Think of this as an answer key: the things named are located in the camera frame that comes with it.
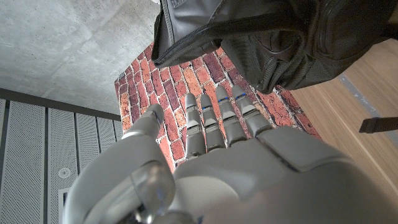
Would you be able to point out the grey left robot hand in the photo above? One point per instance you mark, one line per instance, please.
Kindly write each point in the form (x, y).
(248, 180)

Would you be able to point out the black backpack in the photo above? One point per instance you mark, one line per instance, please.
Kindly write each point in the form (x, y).
(280, 40)

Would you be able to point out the red brick print backdrop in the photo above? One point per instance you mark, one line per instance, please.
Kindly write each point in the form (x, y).
(174, 90)

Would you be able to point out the ceiling air vent slot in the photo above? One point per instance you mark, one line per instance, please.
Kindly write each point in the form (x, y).
(62, 202)

